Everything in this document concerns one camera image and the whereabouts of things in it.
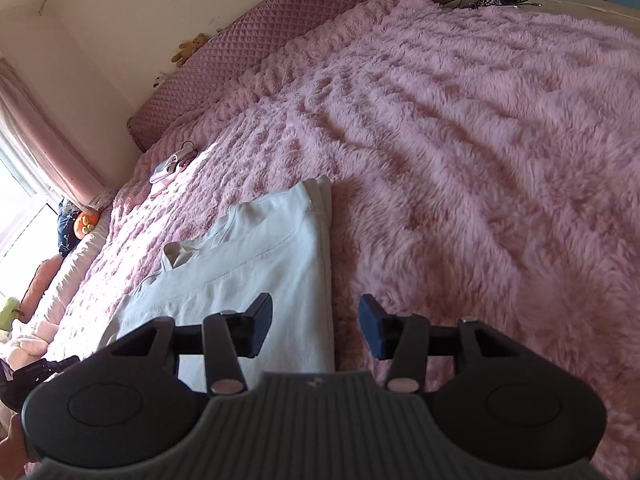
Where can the pink quilted headboard cushion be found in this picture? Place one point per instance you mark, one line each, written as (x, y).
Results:
(240, 50)

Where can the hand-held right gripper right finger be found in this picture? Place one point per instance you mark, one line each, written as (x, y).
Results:
(376, 330)

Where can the cream bolster pillow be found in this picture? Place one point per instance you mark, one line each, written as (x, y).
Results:
(70, 280)

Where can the dark blue patterned pillow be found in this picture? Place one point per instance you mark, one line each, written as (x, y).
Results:
(67, 230)

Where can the wooden bed frame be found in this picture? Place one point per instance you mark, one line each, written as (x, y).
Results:
(590, 2)

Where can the orange plush toy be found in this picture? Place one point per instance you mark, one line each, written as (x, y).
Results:
(85, 223)

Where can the brown teddy bear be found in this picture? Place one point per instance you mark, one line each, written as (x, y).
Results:
(190, 49)

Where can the white printed sweatshirt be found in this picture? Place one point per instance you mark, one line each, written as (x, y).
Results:
(260, 270)

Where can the pink curtain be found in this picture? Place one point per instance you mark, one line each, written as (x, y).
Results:
(50, 140)

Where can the pink fluffy blanket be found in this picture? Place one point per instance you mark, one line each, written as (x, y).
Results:
(475, 170)

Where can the green plush toy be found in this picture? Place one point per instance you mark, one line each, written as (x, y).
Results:
(9, 312)

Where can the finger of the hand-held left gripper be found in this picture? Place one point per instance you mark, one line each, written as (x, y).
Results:
(45, 369)

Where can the person's left hand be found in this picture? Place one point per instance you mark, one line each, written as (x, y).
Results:
(11, 442)

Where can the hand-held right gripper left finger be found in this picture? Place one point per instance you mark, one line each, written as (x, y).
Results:
(260, 322)

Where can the folded pink clothes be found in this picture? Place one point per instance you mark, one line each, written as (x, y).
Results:
(167, 170)

